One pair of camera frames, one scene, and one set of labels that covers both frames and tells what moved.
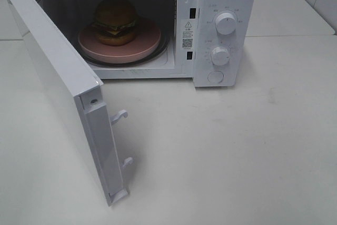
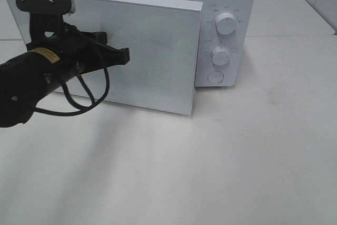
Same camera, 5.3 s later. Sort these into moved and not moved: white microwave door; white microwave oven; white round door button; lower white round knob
Moved: white microwave door
Not moved: white round door button; white microwave oven; lower white round knob
